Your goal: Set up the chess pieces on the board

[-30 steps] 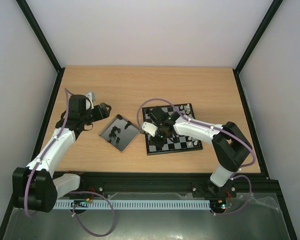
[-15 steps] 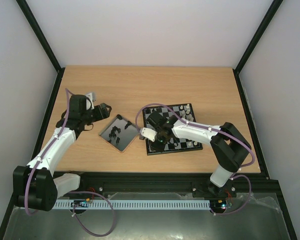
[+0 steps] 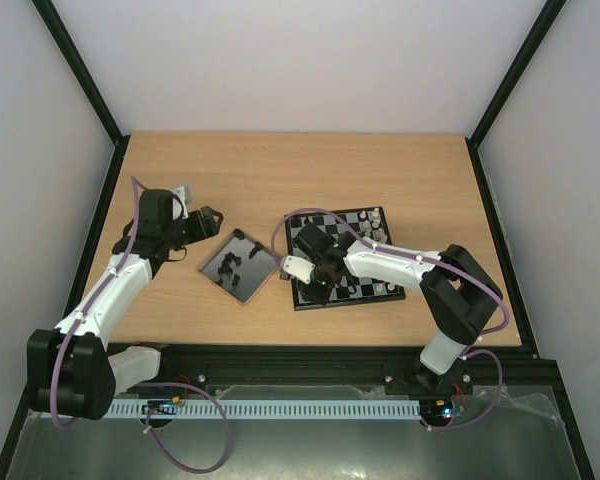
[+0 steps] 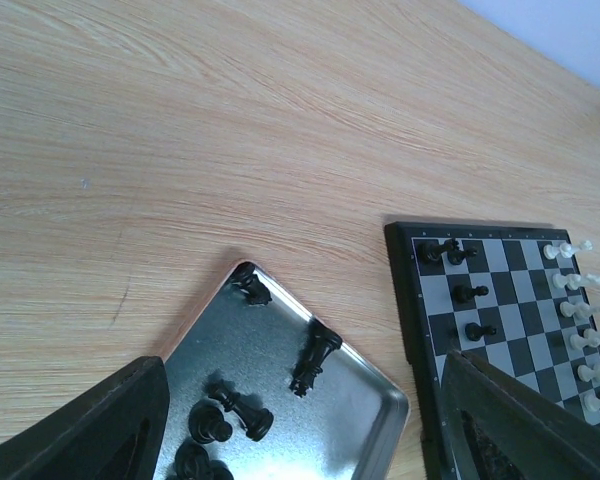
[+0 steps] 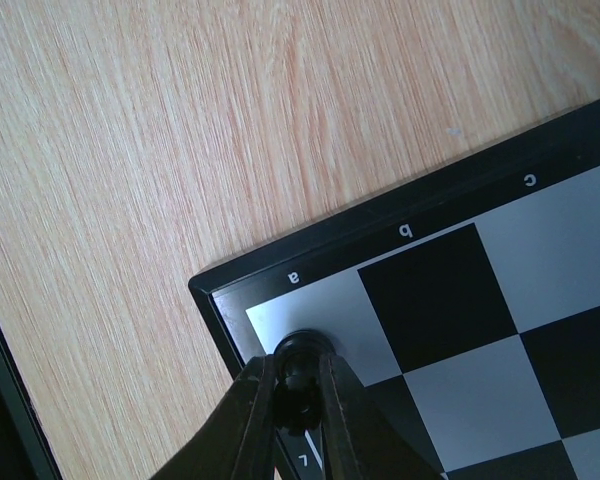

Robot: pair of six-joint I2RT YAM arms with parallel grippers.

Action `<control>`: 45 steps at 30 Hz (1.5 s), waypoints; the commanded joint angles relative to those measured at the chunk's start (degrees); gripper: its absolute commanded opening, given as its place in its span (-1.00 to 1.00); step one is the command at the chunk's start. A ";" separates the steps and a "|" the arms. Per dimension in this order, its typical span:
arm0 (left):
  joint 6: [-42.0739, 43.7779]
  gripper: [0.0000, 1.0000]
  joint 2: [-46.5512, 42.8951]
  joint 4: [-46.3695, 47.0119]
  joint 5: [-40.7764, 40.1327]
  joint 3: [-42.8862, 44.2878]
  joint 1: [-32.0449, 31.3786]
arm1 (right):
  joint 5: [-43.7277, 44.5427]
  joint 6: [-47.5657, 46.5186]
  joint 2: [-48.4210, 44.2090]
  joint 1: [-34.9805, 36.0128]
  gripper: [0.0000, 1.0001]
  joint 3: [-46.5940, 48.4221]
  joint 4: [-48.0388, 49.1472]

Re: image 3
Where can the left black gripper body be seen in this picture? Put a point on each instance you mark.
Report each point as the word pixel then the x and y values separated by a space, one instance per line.
pixel 204 229

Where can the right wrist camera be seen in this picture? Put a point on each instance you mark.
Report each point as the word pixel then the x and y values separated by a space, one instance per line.
pixel 299 268

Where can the metal tray with wooden rim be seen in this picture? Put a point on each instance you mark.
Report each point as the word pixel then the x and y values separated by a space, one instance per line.
pixel 254 272

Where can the black and silver chessboard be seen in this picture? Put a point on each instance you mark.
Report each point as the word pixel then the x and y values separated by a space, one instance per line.
pixel 343 230

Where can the light blue slotted cable duct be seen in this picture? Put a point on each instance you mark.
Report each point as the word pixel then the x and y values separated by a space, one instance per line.
pixel 268 409

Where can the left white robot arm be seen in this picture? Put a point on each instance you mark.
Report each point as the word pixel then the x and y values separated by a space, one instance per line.
pixel 69 371

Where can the black frame post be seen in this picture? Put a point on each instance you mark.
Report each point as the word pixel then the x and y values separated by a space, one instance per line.
pixel 50 16
pixel 533 40

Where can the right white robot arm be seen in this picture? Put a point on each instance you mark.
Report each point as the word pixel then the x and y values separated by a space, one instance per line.
pixel 461 297

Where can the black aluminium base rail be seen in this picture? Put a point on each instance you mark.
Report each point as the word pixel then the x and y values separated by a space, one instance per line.
pixel 220 366

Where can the black frame post left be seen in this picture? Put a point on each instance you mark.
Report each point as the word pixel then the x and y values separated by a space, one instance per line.
pixel 50 16

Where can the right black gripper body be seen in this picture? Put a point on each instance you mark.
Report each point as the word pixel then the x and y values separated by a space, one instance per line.
pixel 313 288

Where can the black frame post right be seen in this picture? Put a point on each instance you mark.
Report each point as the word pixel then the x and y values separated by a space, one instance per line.
pixel 533 40

